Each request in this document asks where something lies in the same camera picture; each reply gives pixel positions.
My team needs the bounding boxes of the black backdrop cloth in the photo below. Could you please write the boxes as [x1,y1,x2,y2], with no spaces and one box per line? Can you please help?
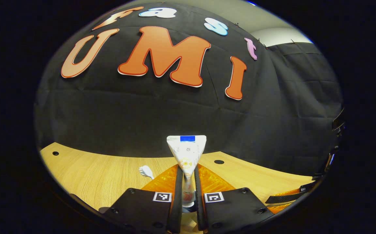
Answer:
[34,3,344,177]

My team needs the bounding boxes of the wooden desktop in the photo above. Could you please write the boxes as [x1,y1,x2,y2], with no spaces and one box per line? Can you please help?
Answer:
[40,142,315,234]

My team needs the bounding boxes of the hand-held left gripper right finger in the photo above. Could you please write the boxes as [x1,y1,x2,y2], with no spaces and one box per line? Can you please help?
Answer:
[194,163,275,234]

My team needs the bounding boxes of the white toothpaste tube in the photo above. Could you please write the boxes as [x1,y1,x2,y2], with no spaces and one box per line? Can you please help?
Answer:
[167,135,207,208]

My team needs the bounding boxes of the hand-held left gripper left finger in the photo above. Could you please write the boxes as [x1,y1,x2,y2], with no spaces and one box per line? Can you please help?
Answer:
[102,164,183,234]

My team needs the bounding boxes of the pale blue toothbrush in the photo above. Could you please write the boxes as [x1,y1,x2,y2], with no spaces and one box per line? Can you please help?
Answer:
[139,165,155,180]

